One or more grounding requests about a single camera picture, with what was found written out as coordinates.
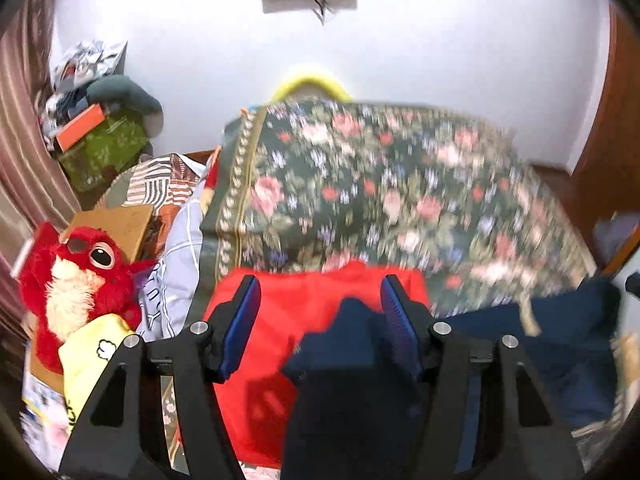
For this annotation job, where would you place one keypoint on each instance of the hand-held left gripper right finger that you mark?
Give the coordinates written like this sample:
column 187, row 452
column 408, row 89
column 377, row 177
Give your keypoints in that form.
column 396, row 320

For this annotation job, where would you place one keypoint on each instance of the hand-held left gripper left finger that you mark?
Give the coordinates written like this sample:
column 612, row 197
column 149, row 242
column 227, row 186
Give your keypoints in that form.
column 241, row 330

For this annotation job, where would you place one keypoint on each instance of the navy patterned garment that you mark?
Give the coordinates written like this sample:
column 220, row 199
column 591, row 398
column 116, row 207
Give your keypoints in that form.
column 345, row 335

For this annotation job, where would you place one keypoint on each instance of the red cloth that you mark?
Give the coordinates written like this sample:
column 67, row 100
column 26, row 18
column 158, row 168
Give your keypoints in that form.
column 280, row 310

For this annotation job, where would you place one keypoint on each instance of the grey white quilt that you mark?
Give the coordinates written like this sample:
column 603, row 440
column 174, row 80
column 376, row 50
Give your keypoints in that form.
column 180, row 260

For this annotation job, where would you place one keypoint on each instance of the dark floral blanket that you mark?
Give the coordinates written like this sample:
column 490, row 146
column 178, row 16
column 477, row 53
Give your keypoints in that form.
column 375, row 185

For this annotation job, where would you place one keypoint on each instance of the yellow printed cloth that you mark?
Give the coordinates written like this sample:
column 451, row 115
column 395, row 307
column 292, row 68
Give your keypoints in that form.
column 92, row 355

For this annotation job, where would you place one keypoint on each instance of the brown cardboard box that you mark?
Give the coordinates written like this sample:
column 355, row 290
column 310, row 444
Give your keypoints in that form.
column 120, row 225

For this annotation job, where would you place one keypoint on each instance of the orange geometric patterned pillow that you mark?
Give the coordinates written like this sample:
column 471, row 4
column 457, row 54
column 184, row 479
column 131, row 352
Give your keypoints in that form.
column 155, row 185

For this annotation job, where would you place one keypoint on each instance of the red plush toy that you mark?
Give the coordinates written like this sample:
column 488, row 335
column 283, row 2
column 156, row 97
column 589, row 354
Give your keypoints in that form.
column 75, row 280

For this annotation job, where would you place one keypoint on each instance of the printed paper stack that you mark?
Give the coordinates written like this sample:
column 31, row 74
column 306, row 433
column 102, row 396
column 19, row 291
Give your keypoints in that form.
column 42, row 420

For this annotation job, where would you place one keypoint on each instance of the grey cloth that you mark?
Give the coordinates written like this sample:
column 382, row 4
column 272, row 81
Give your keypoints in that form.
column 617, row 237

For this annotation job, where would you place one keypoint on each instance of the yellow plastic item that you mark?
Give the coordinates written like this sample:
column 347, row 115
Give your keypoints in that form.
column 310, row 82

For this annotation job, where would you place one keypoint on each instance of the grey plush toy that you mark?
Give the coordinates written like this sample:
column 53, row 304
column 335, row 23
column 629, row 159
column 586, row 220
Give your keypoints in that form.
column 130, row 97

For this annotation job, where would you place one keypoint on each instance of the orange box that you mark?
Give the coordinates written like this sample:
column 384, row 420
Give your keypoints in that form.
column 80, row 127

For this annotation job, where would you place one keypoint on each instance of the wooden door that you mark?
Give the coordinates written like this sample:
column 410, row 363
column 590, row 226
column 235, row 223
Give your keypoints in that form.
column 610, row 160

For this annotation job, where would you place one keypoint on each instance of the striped brown curtain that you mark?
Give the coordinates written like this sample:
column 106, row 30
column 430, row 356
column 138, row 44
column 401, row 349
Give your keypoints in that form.
column 25, row 160

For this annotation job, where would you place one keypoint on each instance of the silver printed bag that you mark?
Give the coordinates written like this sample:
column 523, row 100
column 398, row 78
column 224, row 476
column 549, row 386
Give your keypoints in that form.
column 90, row 65

